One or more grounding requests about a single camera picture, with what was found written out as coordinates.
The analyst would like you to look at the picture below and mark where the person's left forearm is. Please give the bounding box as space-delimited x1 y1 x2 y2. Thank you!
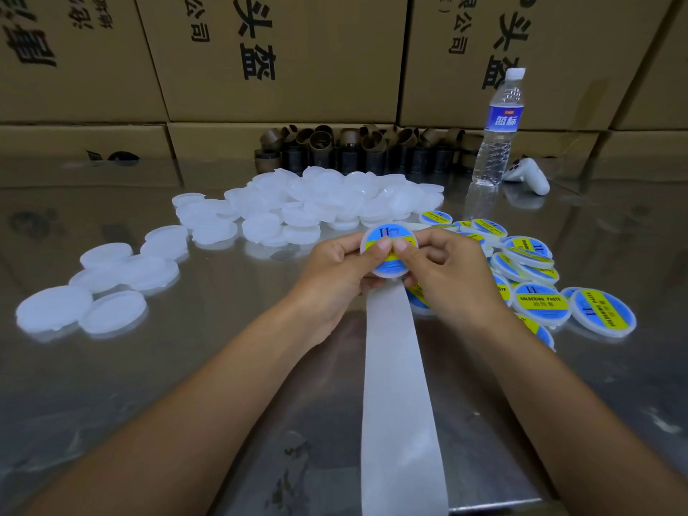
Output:
21 306 324 516

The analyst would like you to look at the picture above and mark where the person's right hand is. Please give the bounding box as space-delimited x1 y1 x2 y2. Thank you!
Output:
392 225 515 338

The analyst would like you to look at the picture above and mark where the sticker roll with backing strip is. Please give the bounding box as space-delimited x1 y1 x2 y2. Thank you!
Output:
360 279 451 516

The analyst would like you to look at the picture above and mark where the pile of white plastic lids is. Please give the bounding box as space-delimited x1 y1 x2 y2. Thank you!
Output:
15 166 445 342

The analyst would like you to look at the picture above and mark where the person's right forearm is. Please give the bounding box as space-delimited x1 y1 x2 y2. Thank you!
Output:
478 308 688 516

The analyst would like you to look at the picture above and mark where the clear plastic water bottle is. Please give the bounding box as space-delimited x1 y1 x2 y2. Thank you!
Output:
471 67 527 189

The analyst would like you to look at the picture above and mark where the white handheld controller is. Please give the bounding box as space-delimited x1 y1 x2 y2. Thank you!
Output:
503 156 552 196

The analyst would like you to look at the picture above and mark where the person's left hand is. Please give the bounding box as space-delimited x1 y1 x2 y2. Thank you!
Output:
288 231 397 345

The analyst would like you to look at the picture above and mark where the row of dark cardboard tubes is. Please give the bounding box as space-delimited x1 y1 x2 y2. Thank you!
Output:
254 124 479 174

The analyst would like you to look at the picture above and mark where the stack of brown cardboard boxes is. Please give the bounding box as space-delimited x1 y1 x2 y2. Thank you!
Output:
0 0 688 162

